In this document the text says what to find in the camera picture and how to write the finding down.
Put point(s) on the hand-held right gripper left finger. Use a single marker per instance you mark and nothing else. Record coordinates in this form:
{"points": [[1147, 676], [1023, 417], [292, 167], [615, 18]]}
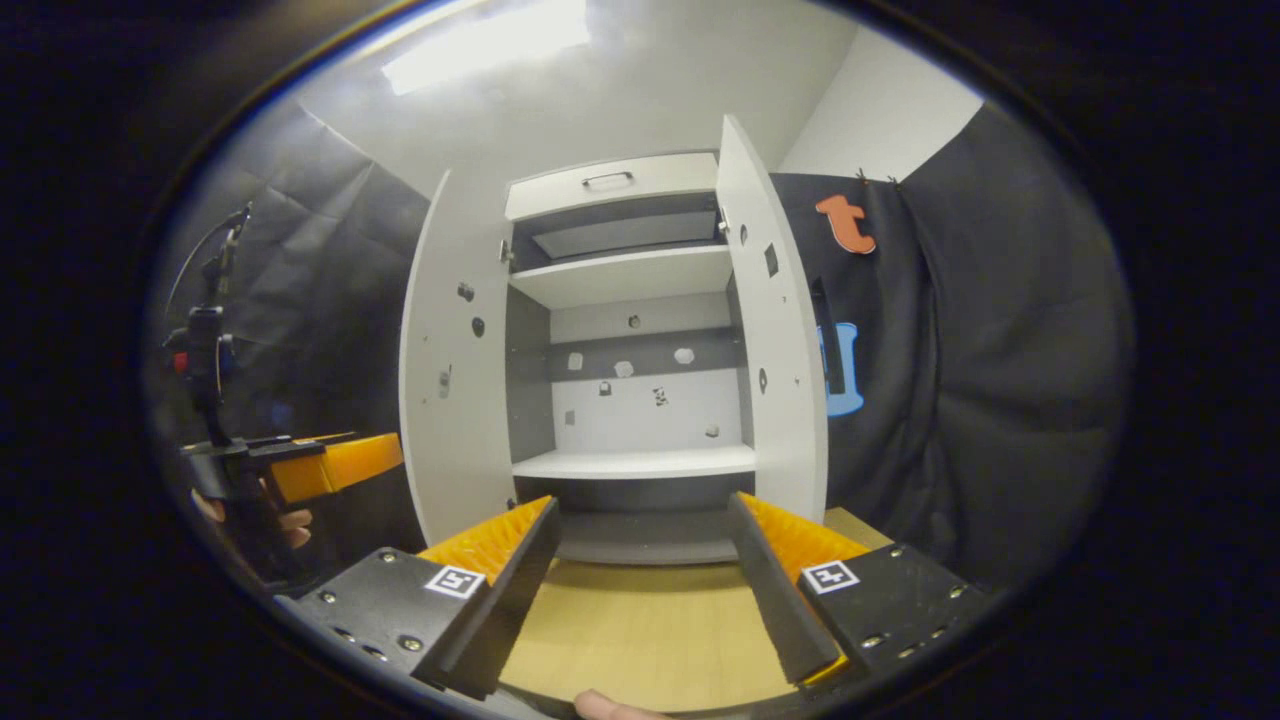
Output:
{"points": [[515, 590]]}

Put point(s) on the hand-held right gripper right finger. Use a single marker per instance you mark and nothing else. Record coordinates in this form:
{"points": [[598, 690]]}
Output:
{"points": [[775, 590]]}

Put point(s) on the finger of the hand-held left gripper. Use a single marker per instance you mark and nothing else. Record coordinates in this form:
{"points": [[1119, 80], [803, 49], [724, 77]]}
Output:
{"points": [[325, 437], [350, 465]]}

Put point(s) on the cabinet door with camera sticker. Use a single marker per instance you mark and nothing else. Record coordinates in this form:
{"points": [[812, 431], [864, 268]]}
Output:
{"points": [[450, 450]]}

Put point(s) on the cabinet door with headphone sticker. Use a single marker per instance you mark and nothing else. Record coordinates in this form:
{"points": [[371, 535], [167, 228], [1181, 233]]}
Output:
{"points": [[785, 420]]}

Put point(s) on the white double-door shoe cabinet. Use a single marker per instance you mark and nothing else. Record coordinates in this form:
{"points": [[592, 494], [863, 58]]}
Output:
{"points": [[640, 410]]}

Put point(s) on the white cabinet shelf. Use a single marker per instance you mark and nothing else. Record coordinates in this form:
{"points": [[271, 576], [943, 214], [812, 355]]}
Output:
{"points": [[620, 275], [640, 462]]}

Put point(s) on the metal door hinge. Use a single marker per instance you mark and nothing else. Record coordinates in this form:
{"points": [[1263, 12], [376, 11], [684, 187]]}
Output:
{"points": [[723, 225]]}

